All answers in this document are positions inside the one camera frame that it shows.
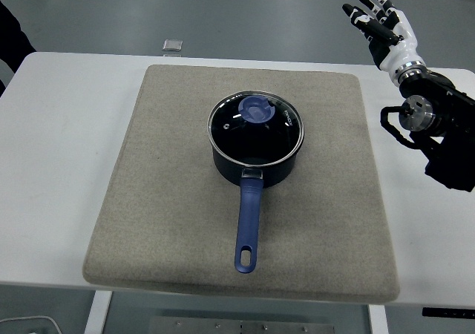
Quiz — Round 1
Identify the beige fabric mat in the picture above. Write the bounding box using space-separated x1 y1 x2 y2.
81 64 401 305

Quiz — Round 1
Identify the dark pot with blue handle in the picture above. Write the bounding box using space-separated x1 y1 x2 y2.
211 140 302 275

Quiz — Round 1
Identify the glass pot lid blue knob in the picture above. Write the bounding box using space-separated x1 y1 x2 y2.
206 91 306 166

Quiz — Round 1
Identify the white table leg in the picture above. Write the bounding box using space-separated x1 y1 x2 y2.
84 291 113 334
367 304 389 334

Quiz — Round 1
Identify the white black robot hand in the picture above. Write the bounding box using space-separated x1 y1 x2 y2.
341 0 424 75

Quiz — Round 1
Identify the grey metal plate with screws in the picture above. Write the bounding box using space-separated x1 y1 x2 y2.
149 315 335 334

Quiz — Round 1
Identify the black table control panel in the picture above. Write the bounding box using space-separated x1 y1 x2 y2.
422 307 475 318

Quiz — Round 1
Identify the person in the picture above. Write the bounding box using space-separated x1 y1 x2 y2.
0 0 37 97

